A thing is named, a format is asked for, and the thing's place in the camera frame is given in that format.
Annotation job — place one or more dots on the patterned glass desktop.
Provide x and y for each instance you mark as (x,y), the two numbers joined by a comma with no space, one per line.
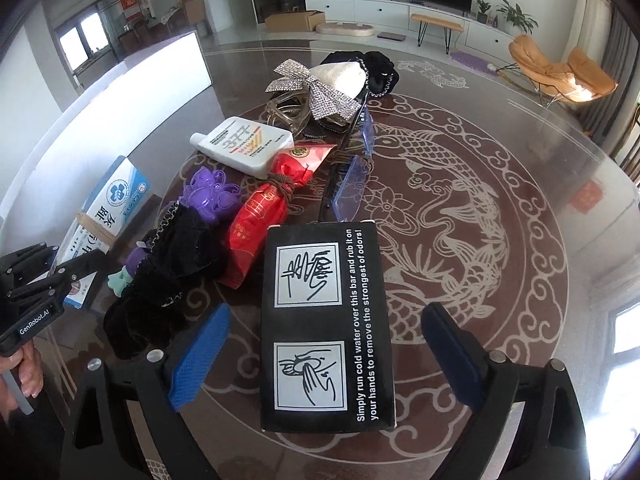
(525,260)

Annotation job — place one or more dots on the purple floor mat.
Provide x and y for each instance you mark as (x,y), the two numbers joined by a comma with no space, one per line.
(470,61)

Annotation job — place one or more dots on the large white box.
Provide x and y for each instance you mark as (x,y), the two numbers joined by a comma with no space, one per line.
(125,110)

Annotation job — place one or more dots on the silver rhinestone bow hair claw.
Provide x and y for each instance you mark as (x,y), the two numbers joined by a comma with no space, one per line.
(320,95)

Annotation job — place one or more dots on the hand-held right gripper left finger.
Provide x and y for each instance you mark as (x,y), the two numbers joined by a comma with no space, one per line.
(200,355)

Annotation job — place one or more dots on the black velvet scrunchie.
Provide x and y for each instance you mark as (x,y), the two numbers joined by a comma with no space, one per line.
(145,320)

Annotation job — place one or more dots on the grey curtain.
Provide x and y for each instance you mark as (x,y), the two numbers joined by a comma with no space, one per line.
(605,45)

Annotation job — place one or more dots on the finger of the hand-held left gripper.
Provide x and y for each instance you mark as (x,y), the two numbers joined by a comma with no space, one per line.
(30,262)
(65,275)

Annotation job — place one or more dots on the small potted plant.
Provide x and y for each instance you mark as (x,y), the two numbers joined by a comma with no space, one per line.
(483,10)

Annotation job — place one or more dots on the small wooden side cabinet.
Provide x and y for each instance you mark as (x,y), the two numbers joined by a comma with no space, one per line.
(192,12)

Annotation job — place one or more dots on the wooden bench with black legs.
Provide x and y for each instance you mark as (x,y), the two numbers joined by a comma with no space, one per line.
(437,20)

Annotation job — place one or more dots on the orange lounge chair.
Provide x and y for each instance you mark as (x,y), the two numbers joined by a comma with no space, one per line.
(545,67)

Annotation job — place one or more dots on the small purple hair clip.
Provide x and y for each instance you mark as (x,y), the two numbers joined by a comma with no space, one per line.
(134,260)

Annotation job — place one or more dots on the purple plastic hair clip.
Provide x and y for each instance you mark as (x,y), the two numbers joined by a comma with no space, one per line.
(207,192)

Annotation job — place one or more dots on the wooden dining chair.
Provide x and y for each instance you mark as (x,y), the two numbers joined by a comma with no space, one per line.
(632,145)

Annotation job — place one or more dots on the clear brownish hair claw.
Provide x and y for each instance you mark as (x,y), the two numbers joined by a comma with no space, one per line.
(285,115)

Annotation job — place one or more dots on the red gift pouch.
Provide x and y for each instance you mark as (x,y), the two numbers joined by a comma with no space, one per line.
(295,167)
(255,230)

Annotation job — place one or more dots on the white television cabinet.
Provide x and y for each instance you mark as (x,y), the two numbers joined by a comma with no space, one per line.
(365,10)

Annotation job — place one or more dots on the transparent blue hair clip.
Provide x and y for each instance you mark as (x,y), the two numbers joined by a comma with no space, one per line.
(352,185)

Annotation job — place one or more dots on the black printed carton box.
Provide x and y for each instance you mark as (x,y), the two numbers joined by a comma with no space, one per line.
(325,330)

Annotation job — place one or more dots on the beige floor cushion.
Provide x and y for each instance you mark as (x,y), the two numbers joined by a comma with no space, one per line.
(345,30)

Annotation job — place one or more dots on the small teal hair clip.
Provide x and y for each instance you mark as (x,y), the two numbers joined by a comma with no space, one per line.
(119,282)

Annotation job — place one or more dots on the red door poster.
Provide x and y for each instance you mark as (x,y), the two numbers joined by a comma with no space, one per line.
(131,7)

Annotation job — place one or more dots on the person's left hand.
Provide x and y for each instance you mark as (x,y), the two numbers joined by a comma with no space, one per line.
(29,375)

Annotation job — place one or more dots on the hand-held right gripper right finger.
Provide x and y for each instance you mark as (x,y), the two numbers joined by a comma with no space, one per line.
(452,355)

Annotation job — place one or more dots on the cream knit pouch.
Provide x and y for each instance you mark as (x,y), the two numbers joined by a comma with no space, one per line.
(342,80)

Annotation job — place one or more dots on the cardboard box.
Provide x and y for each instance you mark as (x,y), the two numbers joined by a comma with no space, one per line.
(295,21)

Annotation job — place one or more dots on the black rhinestone-trimmed velvet bow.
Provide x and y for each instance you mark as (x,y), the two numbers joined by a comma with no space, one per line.
(192,240)

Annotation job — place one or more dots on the blue and white carton box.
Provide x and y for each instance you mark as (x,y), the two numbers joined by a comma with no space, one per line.
(117,195)

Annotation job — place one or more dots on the large leafy potted plant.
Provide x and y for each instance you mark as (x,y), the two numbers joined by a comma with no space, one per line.
(515,15)

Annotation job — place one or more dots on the black rhinestone scrunchie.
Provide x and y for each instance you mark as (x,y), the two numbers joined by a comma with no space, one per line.
(385,72)

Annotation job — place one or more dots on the white flat plastic bottle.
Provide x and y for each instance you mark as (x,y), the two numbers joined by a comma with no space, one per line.
(245,147)

